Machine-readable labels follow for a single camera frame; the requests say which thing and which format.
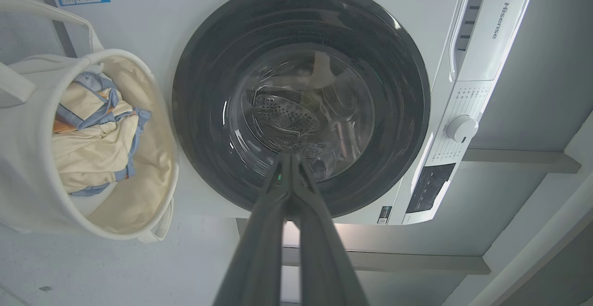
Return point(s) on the white detergent drawer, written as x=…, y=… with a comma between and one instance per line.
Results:
x=491, y=28

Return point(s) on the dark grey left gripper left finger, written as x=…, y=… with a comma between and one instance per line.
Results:
x=264, y=232

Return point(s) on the blue and orange garment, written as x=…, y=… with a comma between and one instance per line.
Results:
x=99, y=84

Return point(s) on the black washing machine display panel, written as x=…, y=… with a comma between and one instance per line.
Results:
x=430, y=188

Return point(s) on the stainless steel washing machine drum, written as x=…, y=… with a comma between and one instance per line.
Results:
x=287, y=116

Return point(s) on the round black glass washer door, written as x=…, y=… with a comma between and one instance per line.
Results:
x=208, y=125

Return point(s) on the white front-load washing machine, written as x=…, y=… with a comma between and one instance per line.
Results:
x=153, y=14

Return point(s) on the white round control knob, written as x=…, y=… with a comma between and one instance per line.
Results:
x=462, y=128

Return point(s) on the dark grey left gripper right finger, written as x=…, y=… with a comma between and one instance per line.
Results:
x=319, y=241

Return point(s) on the grey wall trim strip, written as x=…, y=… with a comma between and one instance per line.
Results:
x=407, y=262
x=519, y=161

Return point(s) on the cream canvas laundry basket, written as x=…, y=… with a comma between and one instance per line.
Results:
x=28, y=167

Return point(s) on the small black label sticker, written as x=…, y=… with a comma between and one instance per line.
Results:
x=384, y=214

